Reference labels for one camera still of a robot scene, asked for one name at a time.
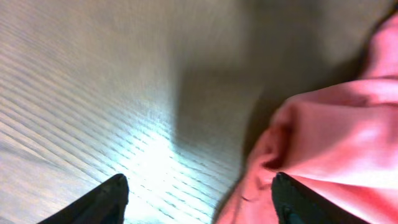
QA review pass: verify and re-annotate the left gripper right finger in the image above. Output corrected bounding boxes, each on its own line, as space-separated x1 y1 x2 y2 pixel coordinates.
271 172 367 224

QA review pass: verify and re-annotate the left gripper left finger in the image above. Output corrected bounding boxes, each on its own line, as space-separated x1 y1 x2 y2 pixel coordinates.
39 174 129 224

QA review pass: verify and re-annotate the red-orange t-shirt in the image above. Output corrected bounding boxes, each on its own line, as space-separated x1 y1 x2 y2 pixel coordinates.
217 15 397 223

